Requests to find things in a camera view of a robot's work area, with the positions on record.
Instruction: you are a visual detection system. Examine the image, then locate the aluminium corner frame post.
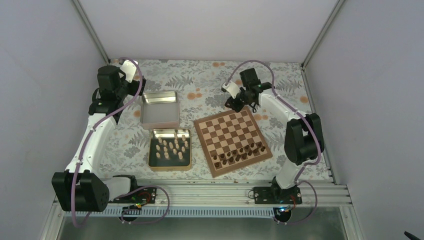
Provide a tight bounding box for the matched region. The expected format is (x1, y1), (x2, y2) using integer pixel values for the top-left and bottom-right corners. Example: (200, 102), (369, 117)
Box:
(70, 0), (111, 64)

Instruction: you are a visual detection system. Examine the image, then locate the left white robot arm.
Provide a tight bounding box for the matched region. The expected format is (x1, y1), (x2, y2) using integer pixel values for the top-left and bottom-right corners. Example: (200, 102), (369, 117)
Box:
(51, 60), (146, 212)

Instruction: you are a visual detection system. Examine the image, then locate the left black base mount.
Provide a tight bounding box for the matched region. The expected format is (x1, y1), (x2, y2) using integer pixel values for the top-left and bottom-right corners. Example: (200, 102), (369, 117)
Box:
(108, 174), (158, 209)

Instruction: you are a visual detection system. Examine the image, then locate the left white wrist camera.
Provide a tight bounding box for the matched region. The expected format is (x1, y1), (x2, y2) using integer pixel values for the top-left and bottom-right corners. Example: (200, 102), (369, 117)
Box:
(119, 60), (138, 83)

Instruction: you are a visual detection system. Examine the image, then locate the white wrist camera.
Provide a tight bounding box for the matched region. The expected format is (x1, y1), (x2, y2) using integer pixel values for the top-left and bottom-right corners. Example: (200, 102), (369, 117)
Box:
(221, 81), (240, 99)
(119, 60), (138, 83)

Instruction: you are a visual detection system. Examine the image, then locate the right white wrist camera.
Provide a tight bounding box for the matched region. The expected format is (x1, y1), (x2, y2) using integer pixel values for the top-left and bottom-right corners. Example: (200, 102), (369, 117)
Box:
(221, 81), (240, 99)

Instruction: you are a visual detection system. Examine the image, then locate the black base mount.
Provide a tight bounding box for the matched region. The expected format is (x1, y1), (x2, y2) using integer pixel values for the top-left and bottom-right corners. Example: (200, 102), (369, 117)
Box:
(108, 174), (158, 209)
(248, 177), (303, 205)

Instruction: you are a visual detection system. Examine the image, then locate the gold tin with pieces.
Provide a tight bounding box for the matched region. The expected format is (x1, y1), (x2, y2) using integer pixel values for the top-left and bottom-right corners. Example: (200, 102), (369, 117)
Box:
(147, 128), (192, 172)

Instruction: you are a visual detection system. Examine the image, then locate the purple cable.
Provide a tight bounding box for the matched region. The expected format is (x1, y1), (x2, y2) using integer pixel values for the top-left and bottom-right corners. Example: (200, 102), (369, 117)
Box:
(228, 59), (322, 226)
(70, 57), (144, 229)

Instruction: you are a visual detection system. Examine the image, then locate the aluminium front rail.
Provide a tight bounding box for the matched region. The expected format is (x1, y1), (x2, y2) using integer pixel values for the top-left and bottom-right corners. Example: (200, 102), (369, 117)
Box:
(96, 180), (353, 218)

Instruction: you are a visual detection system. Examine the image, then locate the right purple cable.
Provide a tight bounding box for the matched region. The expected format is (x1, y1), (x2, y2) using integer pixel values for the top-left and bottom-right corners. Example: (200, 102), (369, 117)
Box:
(228, 59), (322, 226)

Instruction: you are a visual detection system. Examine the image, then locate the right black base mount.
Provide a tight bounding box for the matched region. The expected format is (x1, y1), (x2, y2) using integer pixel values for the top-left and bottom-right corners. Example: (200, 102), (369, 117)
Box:
(248, 177), (303, 205)

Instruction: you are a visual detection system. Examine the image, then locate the wooden chess board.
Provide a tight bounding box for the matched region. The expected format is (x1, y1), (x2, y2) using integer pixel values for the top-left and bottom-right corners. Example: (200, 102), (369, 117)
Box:
(194, 106), (273, 178)

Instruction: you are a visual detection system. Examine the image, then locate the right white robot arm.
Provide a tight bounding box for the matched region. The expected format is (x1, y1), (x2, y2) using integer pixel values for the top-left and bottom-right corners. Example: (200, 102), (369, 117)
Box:
(221, 68), (325, 204)

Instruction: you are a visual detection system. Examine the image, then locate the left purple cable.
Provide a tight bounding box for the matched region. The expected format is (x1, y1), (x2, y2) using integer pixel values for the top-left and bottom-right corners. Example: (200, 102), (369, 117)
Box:
(70, 57), (144, 229)

